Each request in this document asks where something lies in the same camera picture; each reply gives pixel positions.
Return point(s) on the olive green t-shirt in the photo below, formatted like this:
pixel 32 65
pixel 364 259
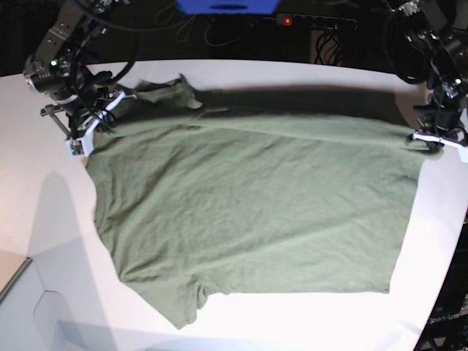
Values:
pixel 194 200

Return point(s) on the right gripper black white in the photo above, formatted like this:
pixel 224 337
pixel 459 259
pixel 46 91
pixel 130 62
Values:
pixel 79 117

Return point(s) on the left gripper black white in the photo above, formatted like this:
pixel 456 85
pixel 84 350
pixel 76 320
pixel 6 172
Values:
pixel 439 126

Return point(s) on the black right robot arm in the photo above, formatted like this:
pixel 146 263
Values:
pixel 60 59

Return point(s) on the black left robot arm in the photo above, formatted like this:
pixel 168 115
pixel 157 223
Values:
pixel 444 53

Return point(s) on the blue box at table back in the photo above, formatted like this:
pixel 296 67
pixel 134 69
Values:
pixel 229 7

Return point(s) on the black power strip red light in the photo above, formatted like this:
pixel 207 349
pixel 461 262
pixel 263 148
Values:
pixel 314 22

